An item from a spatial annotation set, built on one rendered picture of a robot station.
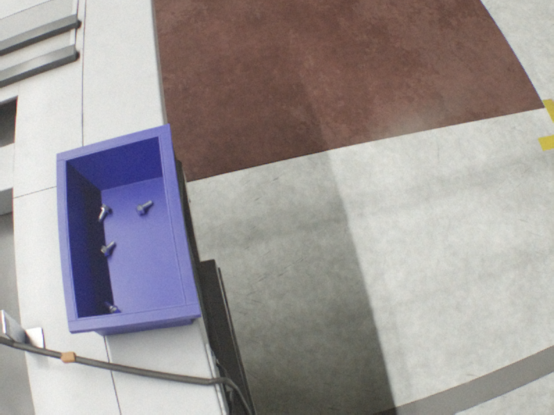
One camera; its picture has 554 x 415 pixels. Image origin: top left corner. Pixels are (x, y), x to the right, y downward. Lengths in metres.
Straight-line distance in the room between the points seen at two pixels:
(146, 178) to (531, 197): 1.29
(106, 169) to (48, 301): 0.19
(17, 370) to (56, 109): 0.39
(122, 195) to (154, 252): 0.09
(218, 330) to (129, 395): 0.48
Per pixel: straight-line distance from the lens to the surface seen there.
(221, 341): 1.18
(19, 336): 0.79
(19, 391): 0.87
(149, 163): 0.82
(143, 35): 1.01
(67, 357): 0.74
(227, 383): 0.73
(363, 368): 1.60
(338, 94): 1.95
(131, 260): 0.80
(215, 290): 1.22
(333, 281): 1.67
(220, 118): 1.92
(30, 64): 1.03
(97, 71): 0.98
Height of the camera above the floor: 1.54
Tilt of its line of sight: 60 degrees down
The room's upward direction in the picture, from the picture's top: 6 degrees counter-clockwise
